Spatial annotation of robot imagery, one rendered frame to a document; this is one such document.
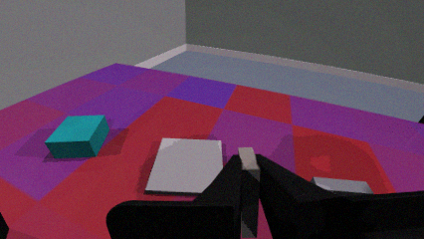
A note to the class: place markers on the teal block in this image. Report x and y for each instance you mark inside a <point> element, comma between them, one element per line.
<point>78,136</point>

